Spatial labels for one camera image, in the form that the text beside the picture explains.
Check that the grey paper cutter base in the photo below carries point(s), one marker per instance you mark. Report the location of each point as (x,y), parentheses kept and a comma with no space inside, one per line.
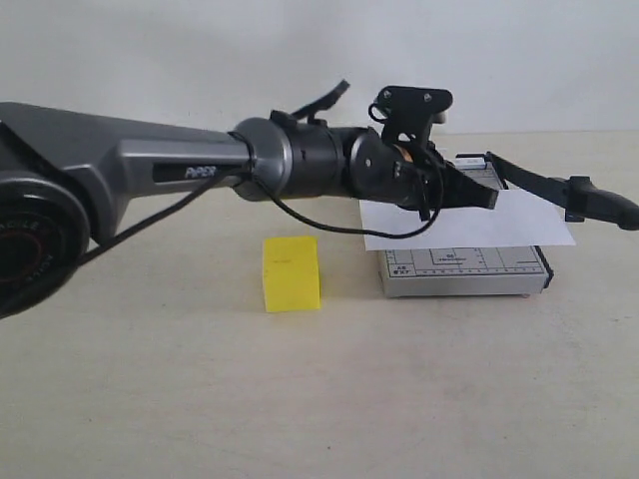
(462,271)

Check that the black cutter blade arm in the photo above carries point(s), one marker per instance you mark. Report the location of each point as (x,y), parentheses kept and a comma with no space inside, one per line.
(580,199)

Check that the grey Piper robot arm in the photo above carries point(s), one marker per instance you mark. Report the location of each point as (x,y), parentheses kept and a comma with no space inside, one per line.
(67,178)

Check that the yellow cube block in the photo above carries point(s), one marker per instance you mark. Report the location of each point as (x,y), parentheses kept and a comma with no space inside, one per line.
(291,274)

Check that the white paper sheet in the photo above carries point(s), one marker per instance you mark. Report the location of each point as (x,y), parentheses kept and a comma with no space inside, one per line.
(518,219)

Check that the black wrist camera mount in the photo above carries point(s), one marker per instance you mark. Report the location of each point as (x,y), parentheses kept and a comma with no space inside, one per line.
(407,114)

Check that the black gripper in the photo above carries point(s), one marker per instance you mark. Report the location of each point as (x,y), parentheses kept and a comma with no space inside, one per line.
(411,176)

